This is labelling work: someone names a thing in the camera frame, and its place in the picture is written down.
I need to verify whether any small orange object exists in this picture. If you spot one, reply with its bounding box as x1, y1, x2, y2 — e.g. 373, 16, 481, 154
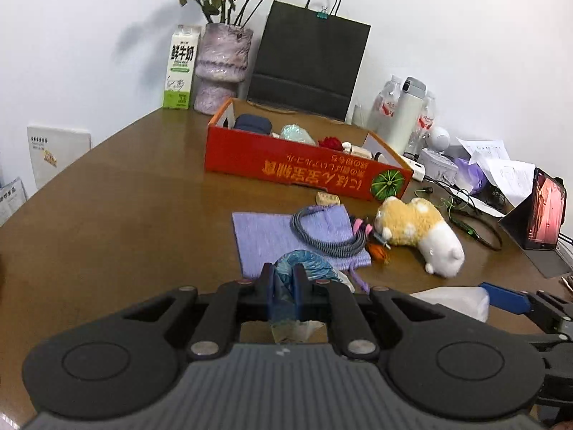
366, 242, 393, 263

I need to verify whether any grey braided cable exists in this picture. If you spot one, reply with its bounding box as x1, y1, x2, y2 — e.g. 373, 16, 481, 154
291, 205, 367, 259

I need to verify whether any white book yellow print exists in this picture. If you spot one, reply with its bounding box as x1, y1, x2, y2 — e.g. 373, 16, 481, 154
27, 125, 93, 191

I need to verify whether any printed magazine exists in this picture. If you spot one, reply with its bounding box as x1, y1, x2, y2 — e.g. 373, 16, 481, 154
0, 177, 29, 227

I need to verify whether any tablet with lit screen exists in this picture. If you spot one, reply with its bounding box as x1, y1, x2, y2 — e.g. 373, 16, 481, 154
524, 168, 566, 252

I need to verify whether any purple fuzzy vase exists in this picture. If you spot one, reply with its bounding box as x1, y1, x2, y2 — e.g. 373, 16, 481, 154
193, 23, 255, 116

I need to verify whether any white power strip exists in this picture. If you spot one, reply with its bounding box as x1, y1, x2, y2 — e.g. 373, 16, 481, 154
400, 152, 426, 181

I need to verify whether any green earphone cable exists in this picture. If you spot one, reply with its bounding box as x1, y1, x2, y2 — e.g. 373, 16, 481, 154
414, 186, 478, 238

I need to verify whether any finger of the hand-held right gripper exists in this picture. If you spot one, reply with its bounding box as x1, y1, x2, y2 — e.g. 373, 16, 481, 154
478, 281, 573, 335

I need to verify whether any white printed tin box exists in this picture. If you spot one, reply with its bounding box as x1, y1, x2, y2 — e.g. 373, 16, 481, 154
421, 148, 460, 185

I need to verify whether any purple tissue packet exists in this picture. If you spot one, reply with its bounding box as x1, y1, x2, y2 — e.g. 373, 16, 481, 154
454, 158, 489, 196

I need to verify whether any white green milk carton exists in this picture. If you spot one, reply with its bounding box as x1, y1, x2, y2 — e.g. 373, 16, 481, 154
162, 24, 202, 110

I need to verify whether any grey tablet stand case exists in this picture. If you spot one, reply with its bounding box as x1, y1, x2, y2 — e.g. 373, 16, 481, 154
499, 201, 573, 279

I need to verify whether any navy blue pouch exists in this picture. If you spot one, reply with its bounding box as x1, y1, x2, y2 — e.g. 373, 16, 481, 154
233, 114, 273, 136

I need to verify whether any iridescent clear plastic bag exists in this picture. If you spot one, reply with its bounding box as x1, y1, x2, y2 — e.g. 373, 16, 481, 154
280, 124, 318, 147

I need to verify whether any red cardboard box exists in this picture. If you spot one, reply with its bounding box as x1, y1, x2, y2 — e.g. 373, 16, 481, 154
204, 97, 415, 202

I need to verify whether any black cable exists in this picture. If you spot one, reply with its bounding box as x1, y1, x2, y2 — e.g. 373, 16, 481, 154
423, 175, 507, 210

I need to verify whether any clear water bottle red label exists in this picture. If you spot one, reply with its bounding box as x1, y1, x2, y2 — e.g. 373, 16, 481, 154
416, 92, 438, 153
367, 75, 402, 136

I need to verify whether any brown wooden desktop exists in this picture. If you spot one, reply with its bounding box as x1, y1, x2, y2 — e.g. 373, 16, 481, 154
0, 106, 573, 430

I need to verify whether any black paper bag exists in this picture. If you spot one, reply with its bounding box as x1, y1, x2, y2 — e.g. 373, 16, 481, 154
247, 0, 372, 123

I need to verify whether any white printed paper sheet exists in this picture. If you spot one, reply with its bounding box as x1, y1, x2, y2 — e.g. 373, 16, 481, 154
481, 158, 538, 209
457, 139, 511, 162

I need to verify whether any yellow white plush toy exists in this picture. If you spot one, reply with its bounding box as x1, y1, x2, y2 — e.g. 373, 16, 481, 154
374, 196, 466, 278

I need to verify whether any purple knitted cloth pouch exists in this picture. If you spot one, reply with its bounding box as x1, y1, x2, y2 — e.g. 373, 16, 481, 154
232, 205, 372, 295

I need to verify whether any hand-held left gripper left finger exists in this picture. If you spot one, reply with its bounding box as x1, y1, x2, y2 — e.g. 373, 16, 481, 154
123, 262, 277, 362

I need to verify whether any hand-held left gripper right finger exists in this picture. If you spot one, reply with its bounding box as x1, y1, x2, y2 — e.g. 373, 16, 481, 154
293, 263, 454, 361

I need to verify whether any white thermos grey lid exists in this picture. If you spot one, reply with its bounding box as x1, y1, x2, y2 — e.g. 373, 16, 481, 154
387, 77, 428, 156

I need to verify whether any white round speaker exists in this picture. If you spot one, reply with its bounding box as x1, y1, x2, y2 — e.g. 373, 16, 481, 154
425, 126, 451, 151

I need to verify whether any black neckband headset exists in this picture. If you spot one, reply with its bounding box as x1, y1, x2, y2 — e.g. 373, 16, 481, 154
450, 212, 503, 252

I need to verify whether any blue plastic wrapper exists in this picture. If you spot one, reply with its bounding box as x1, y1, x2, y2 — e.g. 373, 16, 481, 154
270, 249, 357, 345

